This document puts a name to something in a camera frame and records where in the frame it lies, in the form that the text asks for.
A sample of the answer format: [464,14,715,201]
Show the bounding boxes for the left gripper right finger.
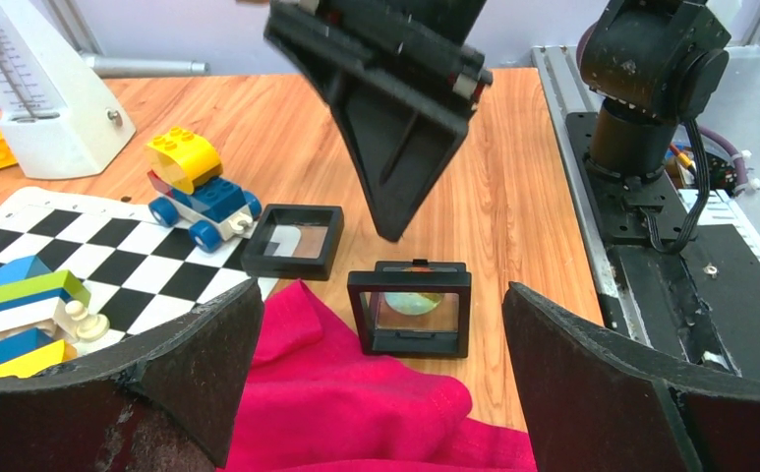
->
[502,282,760,471]

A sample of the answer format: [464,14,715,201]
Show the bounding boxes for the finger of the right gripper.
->
[326,72,469,242]

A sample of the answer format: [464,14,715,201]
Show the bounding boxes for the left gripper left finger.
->
[0,279,264,471]

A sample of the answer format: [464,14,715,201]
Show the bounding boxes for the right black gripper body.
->
[264,1,493,108]

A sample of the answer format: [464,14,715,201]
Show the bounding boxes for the magenta red garment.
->
[226,281,537,471]

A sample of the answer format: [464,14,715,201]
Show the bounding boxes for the green round brooch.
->
[383,292,444,317]

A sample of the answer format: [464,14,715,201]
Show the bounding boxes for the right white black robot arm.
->
[263,1,730,242]

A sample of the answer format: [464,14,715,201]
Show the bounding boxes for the white chess piece on board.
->
[65,300,110,342]

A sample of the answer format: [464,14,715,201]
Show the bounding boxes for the black white chessboard mat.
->
[0,187,248,354]

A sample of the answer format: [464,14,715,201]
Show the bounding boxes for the yellow triangle block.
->
[0,328,77,379]

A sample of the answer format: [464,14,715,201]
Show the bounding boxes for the yellow blue toy bricks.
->
[145,127,263,253]

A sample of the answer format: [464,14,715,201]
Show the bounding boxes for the white metronome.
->
[0,1,136,180]

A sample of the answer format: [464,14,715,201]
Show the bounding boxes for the grey metal pipe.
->
[80,52,210,79]

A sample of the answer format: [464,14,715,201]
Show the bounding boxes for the small black frame box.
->
[241,204,344,280]

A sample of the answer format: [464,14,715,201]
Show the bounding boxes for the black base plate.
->
[565,110,760,382]

